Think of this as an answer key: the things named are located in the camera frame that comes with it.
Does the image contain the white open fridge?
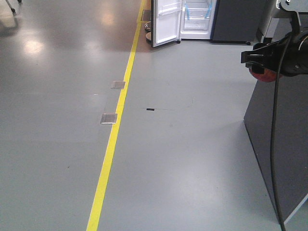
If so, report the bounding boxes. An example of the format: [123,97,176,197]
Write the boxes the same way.
[180,0,217,40]

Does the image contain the metal floor plate near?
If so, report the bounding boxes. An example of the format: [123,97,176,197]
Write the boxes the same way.
[100,113,117,124]

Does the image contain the black cable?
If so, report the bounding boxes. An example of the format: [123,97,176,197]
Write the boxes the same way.
[269,9,301,231]

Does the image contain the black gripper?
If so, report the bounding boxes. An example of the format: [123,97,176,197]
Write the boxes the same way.
[241,30,308,77]

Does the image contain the red yellow apple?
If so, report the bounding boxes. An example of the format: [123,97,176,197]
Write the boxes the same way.
[249,67,277,82]

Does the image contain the grey fridge door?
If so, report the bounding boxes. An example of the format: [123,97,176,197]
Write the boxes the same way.
[151,0,182,48]

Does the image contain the metal floor plate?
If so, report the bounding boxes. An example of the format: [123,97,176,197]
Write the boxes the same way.
[111,81,126,90]
[100,113,117,124]

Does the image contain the dark grey cabinet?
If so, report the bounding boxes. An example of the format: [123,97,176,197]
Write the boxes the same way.
[211,0,267,43]

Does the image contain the metal floor plate far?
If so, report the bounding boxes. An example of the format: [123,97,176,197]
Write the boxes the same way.
[111,81,126,90]

